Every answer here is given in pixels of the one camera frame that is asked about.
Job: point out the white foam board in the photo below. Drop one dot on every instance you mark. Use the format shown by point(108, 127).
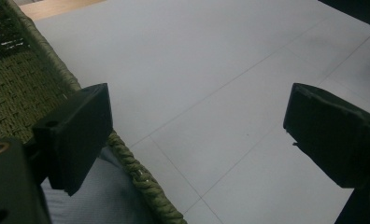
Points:
point(205, 77)

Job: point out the green woven basket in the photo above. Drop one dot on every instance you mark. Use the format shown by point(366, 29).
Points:
point(11, 87)

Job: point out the light blue tank top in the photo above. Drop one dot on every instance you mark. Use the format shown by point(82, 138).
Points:
point(99, 193)

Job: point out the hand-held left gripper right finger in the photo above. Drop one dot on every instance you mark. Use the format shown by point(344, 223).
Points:
point(335, 137)

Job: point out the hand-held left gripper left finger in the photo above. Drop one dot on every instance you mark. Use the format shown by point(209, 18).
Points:
point(80, 133)

